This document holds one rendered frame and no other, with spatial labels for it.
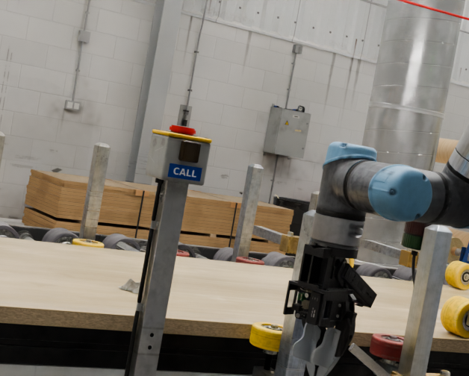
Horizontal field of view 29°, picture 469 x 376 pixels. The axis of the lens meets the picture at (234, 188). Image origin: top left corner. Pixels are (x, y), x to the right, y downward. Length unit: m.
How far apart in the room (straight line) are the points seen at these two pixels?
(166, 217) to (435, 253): 0.51
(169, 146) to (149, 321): 0.26
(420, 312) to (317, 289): 0.33
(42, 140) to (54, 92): 0.48
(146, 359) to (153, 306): 0.08
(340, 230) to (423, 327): 0.35
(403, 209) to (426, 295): 0.40
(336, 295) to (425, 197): 0.20
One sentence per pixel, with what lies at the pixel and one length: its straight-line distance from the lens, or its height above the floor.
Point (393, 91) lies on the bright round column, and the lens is 5.75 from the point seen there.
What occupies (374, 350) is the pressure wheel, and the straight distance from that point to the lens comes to 1.75.
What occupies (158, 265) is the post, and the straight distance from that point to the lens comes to 1.35.
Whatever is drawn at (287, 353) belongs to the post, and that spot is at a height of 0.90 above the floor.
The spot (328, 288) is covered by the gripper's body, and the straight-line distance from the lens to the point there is 1.36.
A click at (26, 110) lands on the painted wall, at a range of 8.79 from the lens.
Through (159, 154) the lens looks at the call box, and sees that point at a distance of 1.33.
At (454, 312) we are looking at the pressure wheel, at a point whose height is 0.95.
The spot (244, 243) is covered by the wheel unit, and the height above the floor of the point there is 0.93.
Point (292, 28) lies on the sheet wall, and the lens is 10.23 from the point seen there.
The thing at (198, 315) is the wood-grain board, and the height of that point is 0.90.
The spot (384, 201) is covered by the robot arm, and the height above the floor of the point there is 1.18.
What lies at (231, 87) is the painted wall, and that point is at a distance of 9.76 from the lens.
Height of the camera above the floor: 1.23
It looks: 3 degrees down
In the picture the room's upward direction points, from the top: 10 degrees clockwise
